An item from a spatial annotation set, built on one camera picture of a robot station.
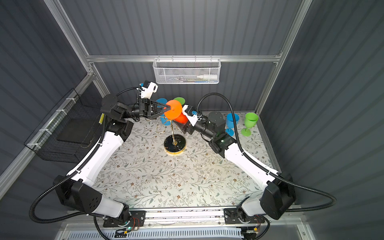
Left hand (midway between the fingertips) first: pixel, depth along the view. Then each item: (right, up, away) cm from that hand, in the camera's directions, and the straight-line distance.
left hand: (170, 110), depth 54 cm
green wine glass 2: (+1, +10, +35) cm, 36 cm away
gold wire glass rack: (-5, -18, +45) cm, 49 cm away
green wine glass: (+45, -2, +40) cm, 60 cm away
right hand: (+3, 0, +13) cm, 13 cm away
